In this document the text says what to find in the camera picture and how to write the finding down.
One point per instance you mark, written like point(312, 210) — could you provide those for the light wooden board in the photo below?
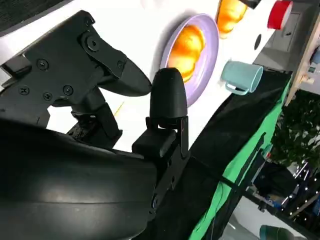
point(303, 55)

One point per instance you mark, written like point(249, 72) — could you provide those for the dark teal mug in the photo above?
point(272, 233)

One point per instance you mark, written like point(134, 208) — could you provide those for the green cloth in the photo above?
point(265, 130)

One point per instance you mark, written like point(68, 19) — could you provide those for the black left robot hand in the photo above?
point(251, 3)

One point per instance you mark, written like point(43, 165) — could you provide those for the lilac plate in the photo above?
point(200, 92)

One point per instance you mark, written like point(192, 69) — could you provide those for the green leafy plant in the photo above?
point(300, 130)

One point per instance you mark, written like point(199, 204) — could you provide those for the orange toy bread roll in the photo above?
point(230, 15)
point(187, 47)

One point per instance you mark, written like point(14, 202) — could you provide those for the pale green mug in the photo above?
point(240, 75)

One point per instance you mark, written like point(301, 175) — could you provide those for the black cloth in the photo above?
point(237, 120)

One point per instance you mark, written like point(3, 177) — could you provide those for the black round table grommet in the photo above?
point(257, 41)

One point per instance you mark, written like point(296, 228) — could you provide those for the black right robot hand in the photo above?
point(75, 187)

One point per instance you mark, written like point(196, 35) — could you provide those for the red cup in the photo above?
point(278, 13)

